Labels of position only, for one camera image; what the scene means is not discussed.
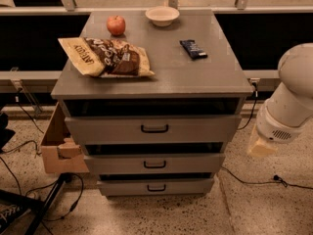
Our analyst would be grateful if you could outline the cardboard box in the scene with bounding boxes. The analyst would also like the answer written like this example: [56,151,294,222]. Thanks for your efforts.
[40,104,89,173]

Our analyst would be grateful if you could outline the black tripod stand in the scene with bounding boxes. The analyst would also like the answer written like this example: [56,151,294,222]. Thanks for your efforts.
[0,173,71,235]

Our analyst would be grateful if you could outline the black cables left floor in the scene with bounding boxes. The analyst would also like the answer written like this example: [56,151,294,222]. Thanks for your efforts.
[0,88,85,222]

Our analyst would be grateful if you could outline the grey bottom drawer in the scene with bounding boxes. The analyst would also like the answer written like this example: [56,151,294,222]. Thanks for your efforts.
[97,178,214,196]

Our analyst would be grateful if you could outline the brown chip bag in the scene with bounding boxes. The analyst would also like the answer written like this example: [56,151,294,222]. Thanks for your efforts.
[59,37,155,77]

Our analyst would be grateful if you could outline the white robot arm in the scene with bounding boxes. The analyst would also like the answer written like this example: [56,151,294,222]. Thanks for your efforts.
[246,43,313,158]

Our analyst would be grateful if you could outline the grey middle drawer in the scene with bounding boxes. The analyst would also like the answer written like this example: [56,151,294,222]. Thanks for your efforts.
[84,153,225,174]

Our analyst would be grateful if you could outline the blue snack bar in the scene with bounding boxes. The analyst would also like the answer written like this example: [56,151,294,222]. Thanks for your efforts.
[180,39,208,60]

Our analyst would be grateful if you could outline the red apple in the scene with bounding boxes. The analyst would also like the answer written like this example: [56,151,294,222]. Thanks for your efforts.
[107,16,126,36]

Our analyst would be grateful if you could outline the grey drawer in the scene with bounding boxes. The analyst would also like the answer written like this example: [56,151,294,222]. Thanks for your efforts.
[66,116,241,145]
[84,153,225,174]
[97,178,214,196]

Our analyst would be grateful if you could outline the grey top drawer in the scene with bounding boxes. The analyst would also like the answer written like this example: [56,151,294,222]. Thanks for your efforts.
[66,116,241,145]

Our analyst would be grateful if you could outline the black cable right floor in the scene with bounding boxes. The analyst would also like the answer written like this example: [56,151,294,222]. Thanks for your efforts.
[220,165,313,191]

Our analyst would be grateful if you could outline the grey drawer cabinet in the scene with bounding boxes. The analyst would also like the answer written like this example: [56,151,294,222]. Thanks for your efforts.
[50,9,254,198]

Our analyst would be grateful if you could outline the black power cable cabinet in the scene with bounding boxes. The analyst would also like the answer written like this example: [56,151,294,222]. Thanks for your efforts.
[237,81,259,131]

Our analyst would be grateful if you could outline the white bowl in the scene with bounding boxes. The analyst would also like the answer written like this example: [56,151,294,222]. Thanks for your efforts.
[145,6,180,27]

